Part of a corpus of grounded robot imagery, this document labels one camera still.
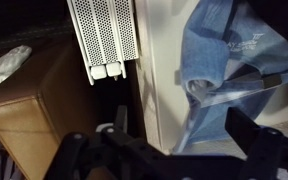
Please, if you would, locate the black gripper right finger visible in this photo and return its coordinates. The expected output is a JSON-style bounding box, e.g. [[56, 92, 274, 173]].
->
[[225, 108, 282, 180]]

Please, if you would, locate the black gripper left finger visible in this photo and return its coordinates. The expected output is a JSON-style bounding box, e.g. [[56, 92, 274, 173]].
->
[[43, 106, 168, 180]]

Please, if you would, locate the blue-grey denim cap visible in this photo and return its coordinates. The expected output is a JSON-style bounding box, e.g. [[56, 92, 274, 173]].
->
[[173, 0, 288, 153]]

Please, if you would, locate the white crumpled cloth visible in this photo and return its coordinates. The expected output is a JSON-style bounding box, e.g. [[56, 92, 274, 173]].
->
[[0, 45, 32, 84]]

